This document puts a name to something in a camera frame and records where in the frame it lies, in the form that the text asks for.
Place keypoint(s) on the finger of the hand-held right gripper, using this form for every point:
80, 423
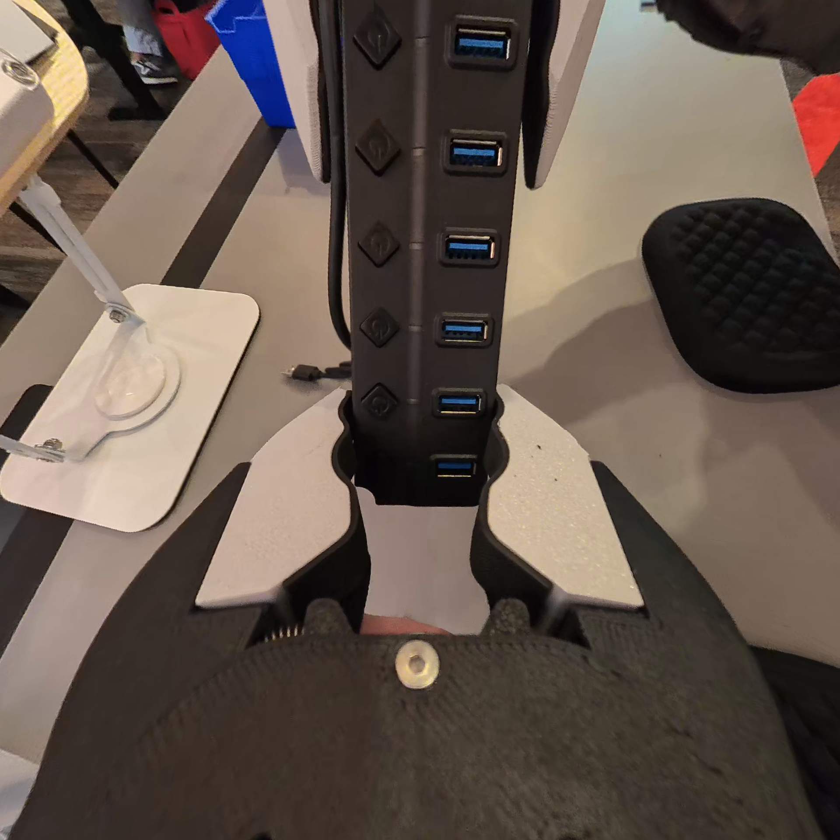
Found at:
295, 66
562, 66

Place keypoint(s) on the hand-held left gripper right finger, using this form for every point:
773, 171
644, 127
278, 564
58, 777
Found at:
565, 525

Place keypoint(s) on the red plastic bin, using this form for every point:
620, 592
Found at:
184, 33

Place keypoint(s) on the black usb hub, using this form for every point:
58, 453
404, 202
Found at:
427, 289

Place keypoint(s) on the white stand base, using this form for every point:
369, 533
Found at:
158, 407

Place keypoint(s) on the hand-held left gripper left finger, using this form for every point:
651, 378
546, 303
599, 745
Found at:
282, 525

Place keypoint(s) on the blue plastic bin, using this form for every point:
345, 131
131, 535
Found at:
256, 59

